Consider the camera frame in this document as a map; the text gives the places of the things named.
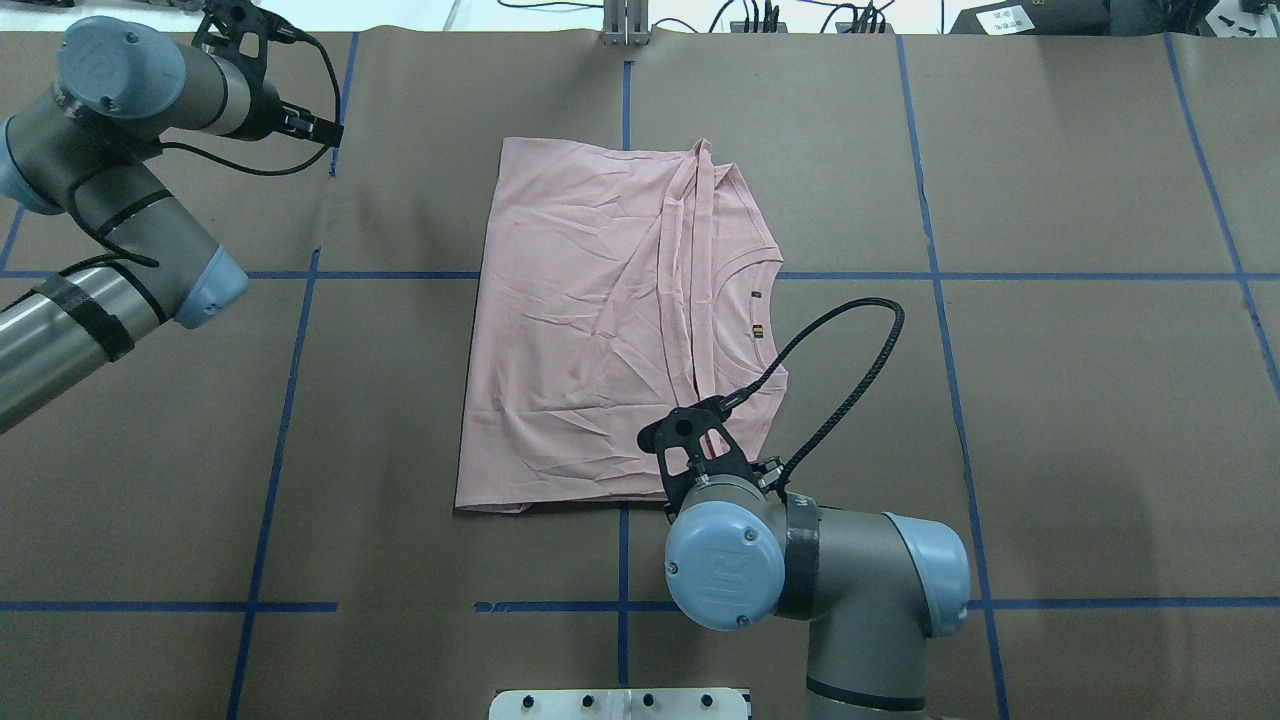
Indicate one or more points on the aluminium frame post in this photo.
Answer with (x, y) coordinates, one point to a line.
(626, 23)

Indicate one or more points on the black box with label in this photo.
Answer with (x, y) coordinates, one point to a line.
(1042, 18)

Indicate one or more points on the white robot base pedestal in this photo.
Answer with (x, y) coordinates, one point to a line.
(623, 703)

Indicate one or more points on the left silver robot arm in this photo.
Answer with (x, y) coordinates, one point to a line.
(81, 150)

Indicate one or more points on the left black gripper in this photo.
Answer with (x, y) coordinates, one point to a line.
(268, 112)

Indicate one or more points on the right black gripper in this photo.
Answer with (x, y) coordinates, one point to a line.
(768, 470)

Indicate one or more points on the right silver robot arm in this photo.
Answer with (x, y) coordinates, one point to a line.
(873, 587)

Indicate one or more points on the pink Snoopy t-shirt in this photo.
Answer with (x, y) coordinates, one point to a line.
(615, 285)

